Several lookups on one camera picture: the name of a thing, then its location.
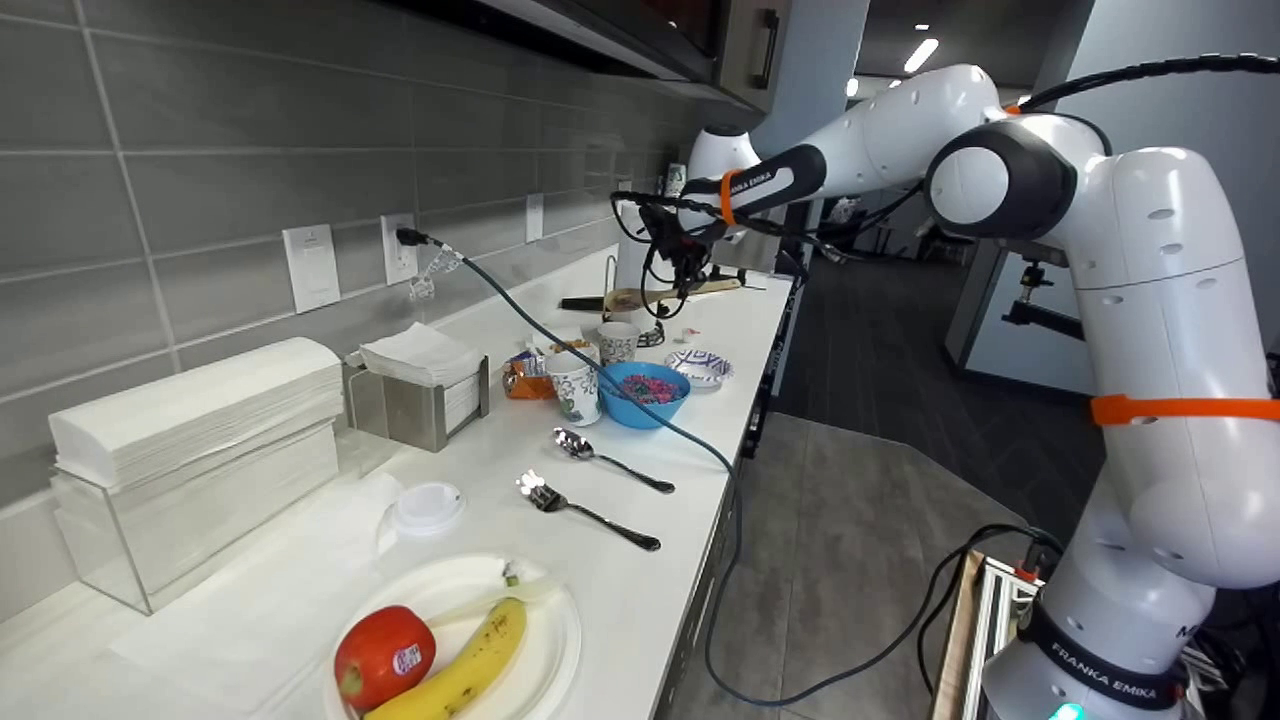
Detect wooden cooking stick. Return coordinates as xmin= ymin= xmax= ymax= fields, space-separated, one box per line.
xmin=604 ymin=277 xmax=744 ymax=314

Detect white patterned paper cup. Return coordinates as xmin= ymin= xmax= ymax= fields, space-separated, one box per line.
xmin=597 ymin=321 xmax=642 ymax=366

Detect small patterned paper bowl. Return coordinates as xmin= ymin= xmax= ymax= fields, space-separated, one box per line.
xmin=665 ymin=349 xmax=735 ymax=389

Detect blue bowl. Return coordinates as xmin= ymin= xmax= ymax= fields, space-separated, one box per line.
xmin=598 ymin=361 xmax=692 ymax=431

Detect white floral paper cup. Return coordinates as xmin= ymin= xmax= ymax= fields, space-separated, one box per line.
xmin=545 ymin=349 xmax=604 ymax=428

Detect white plastic cup lid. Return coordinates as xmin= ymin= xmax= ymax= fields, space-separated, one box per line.
xmin=388 ymin=481 xmax=467 ymax=537

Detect white paper towel roll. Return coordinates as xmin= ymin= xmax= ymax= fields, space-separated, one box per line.
xmin=614 ymin=194 xmax=661 ymax=293

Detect pink sprinkles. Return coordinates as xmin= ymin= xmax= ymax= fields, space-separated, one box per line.
xmin=620 ymin=374 xmax=682 ymax=405

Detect orange snack packet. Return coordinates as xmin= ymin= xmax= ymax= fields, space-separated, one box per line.
xmin=502 ymin=350 xmax=557 ymax=401

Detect clear plastic wrapper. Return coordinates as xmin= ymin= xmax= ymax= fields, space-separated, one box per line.
xmin=407 ymin=244 xmax=464 ymax=304

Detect stack of white napkins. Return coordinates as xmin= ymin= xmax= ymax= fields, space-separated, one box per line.
xmin=357 ymin=322 xmax=487 ymax=433

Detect metal napkin holder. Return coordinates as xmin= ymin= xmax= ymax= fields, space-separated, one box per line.
xmin=344 ymin=355 xmax=492 ymax=454

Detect white paper plate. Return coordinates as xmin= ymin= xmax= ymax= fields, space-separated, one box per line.
xmin=323 ymin=554 xmax=584 ymax=720

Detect yellow banana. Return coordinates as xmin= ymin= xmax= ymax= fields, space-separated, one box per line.
xmin=361 ymin=596 xmax=529 ymax=720

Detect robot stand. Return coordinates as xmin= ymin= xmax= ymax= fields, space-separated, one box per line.
xmin=930 ymin=548 xmax=1053 ymax=720

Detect red apple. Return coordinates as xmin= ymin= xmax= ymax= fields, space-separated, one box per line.
xmin=334 ymin=605 xmax=438 ymax=712

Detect stack of folded paper towels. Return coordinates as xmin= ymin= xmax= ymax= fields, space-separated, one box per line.
xmin=48 ymin=337 xmax=345 ymax=491

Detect clear acrylic towel holder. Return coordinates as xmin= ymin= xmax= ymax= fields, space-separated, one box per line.
xmin=50 ymin=420 xmax=403 ymax=616

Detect blue-grey power cable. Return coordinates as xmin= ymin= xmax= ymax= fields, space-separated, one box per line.
xmin=396 ymin=227 xmax=1063 ymax=708

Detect dark wall cabinet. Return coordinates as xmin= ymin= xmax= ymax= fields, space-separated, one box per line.
xmin=470 ymin=0 xmax=793 ymax=113

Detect black cabinet door handle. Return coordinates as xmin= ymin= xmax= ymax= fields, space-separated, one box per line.
xmin=751 ymin=8 xmax=782 ymax=92

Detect metal spoon black handle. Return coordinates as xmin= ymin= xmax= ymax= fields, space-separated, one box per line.
xmin=553 ymin=428 xmax=677 ymax=495

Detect metal fork black handle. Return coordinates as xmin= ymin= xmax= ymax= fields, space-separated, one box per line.
xmin=516 ymin=470 xmax=663 ymax=553

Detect camera on mount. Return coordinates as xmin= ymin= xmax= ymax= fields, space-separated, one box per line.
xmin=1001 ymin=257 xmax=1088 ymax=343

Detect white wall switch plate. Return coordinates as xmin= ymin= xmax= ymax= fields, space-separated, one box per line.
xmin=281 ymin=223 xmax=342 ymax=315

